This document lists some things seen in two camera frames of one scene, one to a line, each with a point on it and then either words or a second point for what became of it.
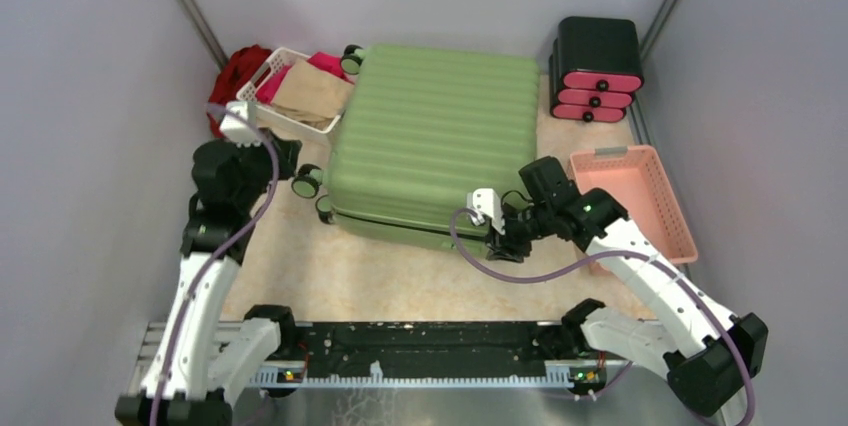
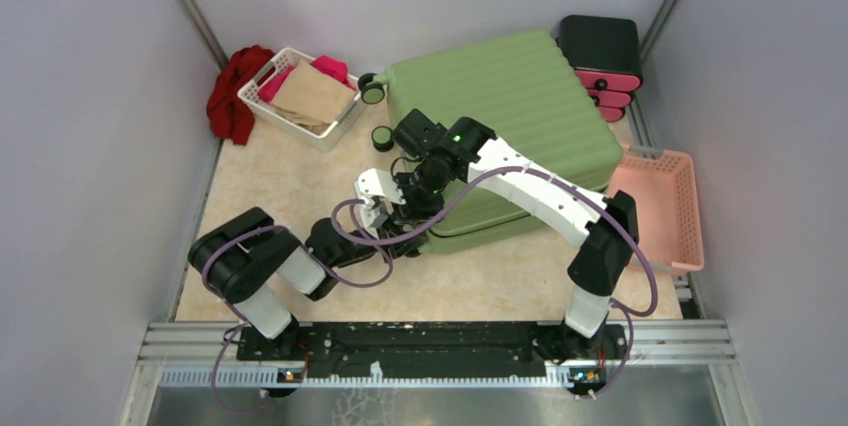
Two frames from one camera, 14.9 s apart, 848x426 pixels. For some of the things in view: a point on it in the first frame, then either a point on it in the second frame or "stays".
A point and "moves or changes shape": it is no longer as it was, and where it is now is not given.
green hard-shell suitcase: (420, 131) moves or changes shape
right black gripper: (513, 249) -> (413, 211)
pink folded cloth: (326, 62) stays
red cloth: (231, 74) stays
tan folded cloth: (312, 94) stays
